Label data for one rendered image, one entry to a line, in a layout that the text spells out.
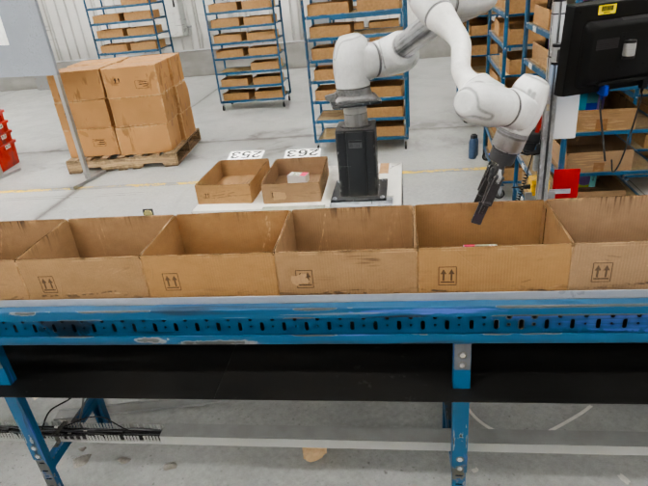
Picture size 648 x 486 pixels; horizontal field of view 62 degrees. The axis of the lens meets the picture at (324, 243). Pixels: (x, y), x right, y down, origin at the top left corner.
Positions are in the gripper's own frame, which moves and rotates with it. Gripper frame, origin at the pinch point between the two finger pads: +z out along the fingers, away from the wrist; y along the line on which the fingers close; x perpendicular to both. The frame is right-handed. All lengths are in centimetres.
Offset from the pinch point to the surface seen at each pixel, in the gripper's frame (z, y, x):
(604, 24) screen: -58, 44, -26
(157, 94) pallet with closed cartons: 116, 380, 240
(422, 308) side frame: 17.2, -35.7, 13.5
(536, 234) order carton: 2.3, -0.1, -19.9
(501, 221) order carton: 1.2, 0.0, -8.2
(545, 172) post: -2, 57, -35
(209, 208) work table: 65, 75, 99
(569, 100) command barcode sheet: -30, 60, -33
